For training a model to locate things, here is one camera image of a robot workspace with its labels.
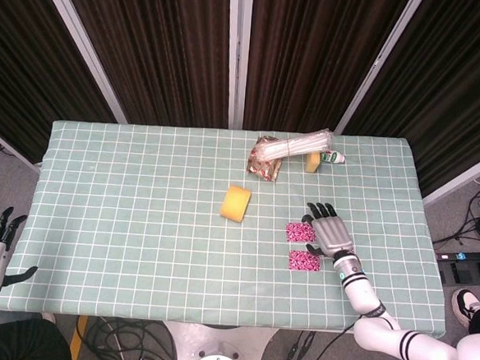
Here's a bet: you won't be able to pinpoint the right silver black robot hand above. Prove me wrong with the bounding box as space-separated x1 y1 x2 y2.
299 199 358 261

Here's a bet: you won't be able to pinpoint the pink patterned rectangular block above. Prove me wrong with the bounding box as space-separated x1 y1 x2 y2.
284 221 318 245
287 248 322 273

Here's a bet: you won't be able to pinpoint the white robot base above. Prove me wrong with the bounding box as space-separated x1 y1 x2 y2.
159 319 280 360

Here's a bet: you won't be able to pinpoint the small yellow sponge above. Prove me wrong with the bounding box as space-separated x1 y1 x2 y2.
305 151 322 175

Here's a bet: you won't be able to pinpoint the small white green-label bottle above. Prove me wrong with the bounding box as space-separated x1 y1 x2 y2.
319 150 346 165

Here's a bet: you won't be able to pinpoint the person leg dark trousers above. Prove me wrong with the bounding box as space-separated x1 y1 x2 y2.
0 313 77 360

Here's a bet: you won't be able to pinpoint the gold foil snack packet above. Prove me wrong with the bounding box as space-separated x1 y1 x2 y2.
245 134 284 183

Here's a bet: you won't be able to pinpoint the bundle of clear straws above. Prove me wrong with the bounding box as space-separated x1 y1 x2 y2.
250 123 335 168

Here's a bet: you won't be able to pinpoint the large yellow sponge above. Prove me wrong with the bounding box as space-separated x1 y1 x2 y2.
219 183 253 224

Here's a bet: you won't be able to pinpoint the yellow floor tape strip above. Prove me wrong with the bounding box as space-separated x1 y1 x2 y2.
64 314 90 360

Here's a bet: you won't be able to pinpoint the black white sneaker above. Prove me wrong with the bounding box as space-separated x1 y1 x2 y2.
449 287 480 331

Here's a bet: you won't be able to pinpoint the green checked tablecloth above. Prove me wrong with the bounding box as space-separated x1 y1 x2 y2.
0 110 460 342

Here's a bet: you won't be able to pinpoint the dark brown curtain panel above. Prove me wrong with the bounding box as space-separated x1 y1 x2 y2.
0 0 126 170
48 0 237 131
242 0 413 141
339 0 480 201

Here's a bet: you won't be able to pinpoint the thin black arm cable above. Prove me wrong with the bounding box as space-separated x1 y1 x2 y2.
317 316 358 360

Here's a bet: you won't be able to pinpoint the silver partition bottom rail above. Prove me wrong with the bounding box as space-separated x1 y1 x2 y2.
422 139 480 210
0 121 45 174

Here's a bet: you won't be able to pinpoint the black cable with connector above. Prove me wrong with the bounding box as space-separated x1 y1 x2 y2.
283 329 316 360

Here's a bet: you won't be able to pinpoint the silver partition post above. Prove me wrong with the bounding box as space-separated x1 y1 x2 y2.
219 0 253 131
334 0 426 141
25 0 137 124

